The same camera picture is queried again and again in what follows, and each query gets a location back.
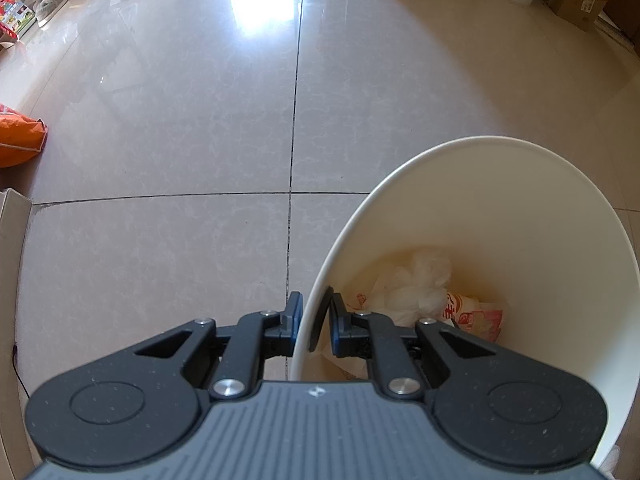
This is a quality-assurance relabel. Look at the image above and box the person's white ribbed clothing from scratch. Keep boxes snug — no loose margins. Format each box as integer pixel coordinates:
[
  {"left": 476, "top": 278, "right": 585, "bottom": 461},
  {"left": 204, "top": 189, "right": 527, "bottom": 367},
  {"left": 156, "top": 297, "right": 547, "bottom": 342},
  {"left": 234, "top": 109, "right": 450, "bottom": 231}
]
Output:
[{"left": 597, "top": 450, "right": 623, "bottom": 480}]

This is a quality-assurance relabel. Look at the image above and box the clear plastic bag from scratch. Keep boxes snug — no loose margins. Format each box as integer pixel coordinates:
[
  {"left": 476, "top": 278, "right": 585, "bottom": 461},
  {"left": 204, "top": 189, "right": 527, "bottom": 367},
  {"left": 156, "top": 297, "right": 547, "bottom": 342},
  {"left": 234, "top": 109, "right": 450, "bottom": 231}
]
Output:
[{"left": 370, "top": 252, "right": 454, "bottom": 329}]

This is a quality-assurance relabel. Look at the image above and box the yellow milk tea cup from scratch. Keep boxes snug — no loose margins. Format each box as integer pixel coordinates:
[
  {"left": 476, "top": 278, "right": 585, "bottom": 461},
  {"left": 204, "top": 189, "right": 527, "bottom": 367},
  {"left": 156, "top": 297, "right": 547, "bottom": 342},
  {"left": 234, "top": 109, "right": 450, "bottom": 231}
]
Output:
[{"left": 443, "top": 291, "right": 484, "bottom": 332}]

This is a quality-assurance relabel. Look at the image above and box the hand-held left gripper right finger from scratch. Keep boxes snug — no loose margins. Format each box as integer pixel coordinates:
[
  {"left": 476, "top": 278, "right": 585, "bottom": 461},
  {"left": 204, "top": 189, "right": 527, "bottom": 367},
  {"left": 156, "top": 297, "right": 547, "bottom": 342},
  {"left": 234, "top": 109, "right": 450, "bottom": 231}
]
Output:
[{"left": 327, "top": 292, "right": 531, "bottom": 402}]

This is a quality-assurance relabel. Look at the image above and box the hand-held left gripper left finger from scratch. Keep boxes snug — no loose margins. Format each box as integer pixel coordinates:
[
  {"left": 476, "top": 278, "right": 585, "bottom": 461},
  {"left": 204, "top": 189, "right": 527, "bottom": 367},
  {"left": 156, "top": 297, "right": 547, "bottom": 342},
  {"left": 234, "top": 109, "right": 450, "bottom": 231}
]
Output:
[{"left": 100, "top": 291, "right": 305, "bottom": 402}]

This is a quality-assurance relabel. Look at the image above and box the colourful toy box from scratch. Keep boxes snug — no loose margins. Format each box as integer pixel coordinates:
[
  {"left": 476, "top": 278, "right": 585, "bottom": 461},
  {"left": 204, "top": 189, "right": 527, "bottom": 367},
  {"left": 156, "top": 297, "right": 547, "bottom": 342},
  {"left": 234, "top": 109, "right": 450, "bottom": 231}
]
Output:
[{"left": 0, "top": 0, "right": 39, "bottom": 42}]

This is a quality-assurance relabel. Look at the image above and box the black cable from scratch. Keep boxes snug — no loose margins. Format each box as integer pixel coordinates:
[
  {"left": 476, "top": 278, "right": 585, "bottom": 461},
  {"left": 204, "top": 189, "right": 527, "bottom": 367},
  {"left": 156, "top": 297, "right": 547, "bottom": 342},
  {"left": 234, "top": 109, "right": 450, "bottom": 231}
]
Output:
[{"left": 11, "top": 342, "right": 32, "bottom": 402}]

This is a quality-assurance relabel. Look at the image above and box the grey slipper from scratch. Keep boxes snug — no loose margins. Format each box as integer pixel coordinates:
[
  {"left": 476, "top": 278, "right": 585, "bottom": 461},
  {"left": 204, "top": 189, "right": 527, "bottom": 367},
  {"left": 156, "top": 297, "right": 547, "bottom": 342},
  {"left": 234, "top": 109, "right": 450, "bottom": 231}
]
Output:
[{"left": 32, "top": 0, "right": 69, "bottom": 29}]

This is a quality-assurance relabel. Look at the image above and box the white plastic trash bin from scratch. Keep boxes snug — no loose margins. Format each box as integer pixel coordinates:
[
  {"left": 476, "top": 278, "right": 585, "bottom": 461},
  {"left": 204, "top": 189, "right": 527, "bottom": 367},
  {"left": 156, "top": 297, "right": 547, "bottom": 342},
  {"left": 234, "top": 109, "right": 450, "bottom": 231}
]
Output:
[{"left": 287, "top": 135, "right": 640, "bottom": 467}]

